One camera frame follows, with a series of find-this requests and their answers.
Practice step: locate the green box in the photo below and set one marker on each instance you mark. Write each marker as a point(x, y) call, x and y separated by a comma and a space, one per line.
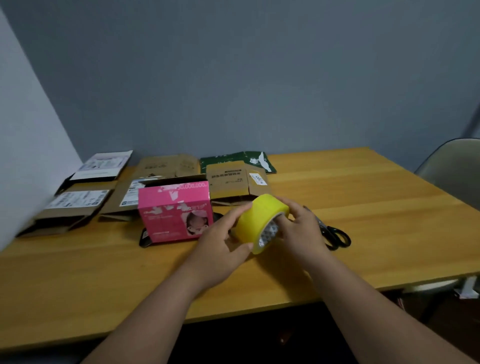
point(232, 159)

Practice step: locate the black scissors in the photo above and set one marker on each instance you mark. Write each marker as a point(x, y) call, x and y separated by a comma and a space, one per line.
point(337, 236)

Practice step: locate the yellow tape roll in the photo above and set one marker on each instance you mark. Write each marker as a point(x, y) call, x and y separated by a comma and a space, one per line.
point(255, 217)

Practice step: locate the person's right hand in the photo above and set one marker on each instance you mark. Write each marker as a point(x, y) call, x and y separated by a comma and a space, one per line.
point(303, 236)

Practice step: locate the beige chair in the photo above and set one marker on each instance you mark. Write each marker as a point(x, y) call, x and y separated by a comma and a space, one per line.
point(453, 168)

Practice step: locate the person's right forearm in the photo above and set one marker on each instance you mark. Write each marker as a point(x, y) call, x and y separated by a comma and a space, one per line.
point(371, 318)

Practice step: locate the small brown cardboard box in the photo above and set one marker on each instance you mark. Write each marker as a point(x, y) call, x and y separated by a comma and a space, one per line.
point(228, 183)

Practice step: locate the person's left hand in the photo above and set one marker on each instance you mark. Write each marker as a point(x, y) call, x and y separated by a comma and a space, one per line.
point(215, 255)

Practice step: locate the black box white label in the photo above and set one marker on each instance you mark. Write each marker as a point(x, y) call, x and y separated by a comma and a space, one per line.
point(101, 165)

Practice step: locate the brown carton with label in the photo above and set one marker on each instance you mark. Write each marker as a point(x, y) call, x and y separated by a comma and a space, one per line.
point(120, 198)

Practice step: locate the plain brown carton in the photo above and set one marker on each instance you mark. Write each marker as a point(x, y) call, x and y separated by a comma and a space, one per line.
point(161, 165)

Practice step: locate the person's left forearm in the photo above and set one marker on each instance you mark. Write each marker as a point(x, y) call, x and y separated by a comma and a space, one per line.
point(150, 326)

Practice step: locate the pink and black carton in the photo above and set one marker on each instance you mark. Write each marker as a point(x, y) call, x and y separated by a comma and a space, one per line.
point(168, 213)

